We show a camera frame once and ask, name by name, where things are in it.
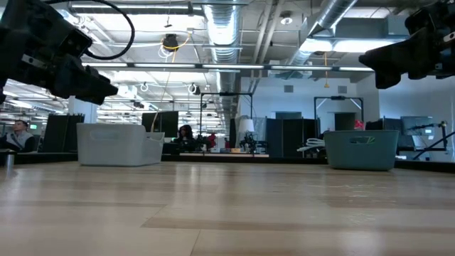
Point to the silver ribbed ventilation duct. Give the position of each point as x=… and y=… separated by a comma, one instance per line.
x=222, y=35

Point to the light grey plastic bin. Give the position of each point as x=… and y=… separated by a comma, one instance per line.
x=117, y=149

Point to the teal plastic bin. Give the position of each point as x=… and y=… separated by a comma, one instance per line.
x=359, y=156

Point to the black metal gantry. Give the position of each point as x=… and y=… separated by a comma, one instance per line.
x=337, y=97
x=227, y=94

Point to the black aluminium table frame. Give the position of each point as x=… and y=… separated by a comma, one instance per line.
x=213, y=160

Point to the long ceiling light strip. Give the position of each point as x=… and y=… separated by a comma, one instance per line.
x=231, y=66

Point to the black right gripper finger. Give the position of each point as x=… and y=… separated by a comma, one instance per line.
x=401, y=57
x=385, y=81

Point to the person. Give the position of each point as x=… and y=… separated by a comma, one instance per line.
x=185, y=135
x=19, y=140

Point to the black room partition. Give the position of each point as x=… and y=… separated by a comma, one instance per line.
x=62, y=131

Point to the silver smooth ventilation duct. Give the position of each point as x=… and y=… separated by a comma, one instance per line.
x=330, y=14

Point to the black office monitor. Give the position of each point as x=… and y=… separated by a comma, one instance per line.
x=167, y=124

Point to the dark grey room partition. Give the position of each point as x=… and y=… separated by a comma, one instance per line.
x=284, y=138

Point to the silver metal cylinder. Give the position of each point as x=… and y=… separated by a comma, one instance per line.
x=9, y=160

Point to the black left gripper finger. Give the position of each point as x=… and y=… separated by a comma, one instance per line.
x=78, y=87
x=103, y=80

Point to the monitor on black arm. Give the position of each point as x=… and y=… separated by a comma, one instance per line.
x=416, y=125

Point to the white lampshade lamp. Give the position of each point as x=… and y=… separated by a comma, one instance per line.
x=246, y=125

